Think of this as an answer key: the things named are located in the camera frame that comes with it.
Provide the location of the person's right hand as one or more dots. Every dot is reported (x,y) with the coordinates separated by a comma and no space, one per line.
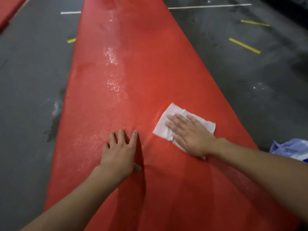
(192,137)

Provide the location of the person's left hand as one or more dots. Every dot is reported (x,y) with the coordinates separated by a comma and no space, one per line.
(119,156)

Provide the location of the white wet wipe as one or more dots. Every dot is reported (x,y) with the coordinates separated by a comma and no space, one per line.
(163,127)

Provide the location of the red mat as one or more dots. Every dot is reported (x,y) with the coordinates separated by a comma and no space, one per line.
(8,9)
(144,81)

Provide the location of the pale blue wipes pack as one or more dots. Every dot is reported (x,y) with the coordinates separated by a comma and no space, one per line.
(291,147)

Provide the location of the person's right forearm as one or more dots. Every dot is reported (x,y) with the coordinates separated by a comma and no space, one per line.
(267,170)

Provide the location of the person's left forearm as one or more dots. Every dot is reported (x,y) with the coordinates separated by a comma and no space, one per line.
(69,204)

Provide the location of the yellow tape strip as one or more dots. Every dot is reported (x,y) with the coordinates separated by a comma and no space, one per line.
(244,45)
(255,23)
(71,40)

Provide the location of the black gym machine frame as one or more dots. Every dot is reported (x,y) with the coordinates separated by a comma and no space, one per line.
(286,7)

